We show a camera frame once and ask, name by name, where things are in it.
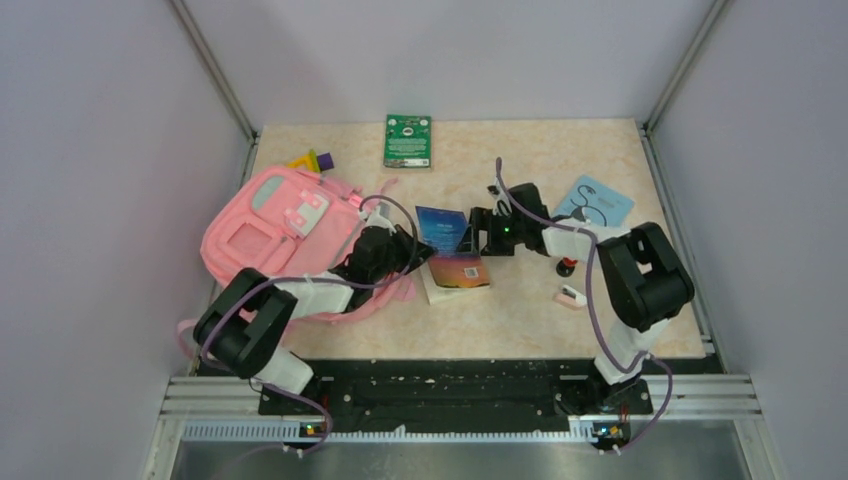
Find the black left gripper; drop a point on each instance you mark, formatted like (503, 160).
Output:
(405, 240)

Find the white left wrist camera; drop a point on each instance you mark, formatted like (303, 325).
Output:
(378, 217)

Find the aluminium frame rail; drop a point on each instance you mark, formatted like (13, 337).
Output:
(697, 440)

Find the green paperback book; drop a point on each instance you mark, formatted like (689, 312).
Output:
(407, 142)

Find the yellow and purple toy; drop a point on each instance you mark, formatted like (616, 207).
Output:
(314, 162)

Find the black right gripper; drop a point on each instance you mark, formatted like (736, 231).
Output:
(482, 218)

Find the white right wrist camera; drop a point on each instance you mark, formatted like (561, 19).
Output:
(502, 206)

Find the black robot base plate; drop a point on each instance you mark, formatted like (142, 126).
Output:
(459, 396)

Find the pink and white eraser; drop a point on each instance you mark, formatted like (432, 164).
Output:
(570, 297)

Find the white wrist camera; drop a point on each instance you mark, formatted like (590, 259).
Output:
(502, 206)
(378, 217)

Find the sunset cover paperback book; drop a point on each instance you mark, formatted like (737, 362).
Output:
(455, 269)

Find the light blue thin booklet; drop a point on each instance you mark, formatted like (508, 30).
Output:
(592, 201)

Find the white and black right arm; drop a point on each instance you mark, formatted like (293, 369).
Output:
(646, 282)

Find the pink student backpack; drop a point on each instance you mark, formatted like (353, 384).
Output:
(291, 222)

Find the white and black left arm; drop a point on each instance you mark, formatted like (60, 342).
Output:
(243, 328)

